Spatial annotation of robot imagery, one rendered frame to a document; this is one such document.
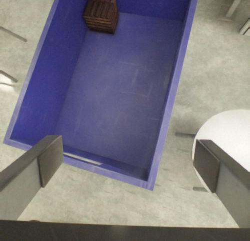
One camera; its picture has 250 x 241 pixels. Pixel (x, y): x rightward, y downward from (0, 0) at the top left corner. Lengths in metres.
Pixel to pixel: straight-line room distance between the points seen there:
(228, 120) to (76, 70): 0.57
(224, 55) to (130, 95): 0.56
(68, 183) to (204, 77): 0.83
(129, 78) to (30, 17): 0.83
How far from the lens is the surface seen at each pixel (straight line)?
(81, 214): 0.95
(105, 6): 0.73
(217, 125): 0.64
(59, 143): 0.16
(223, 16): 1.13
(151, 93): 0.65
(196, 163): 0.17
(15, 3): 1.45
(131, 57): 0.71
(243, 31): 1.09
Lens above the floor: 0.84
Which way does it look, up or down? 78 degrees down
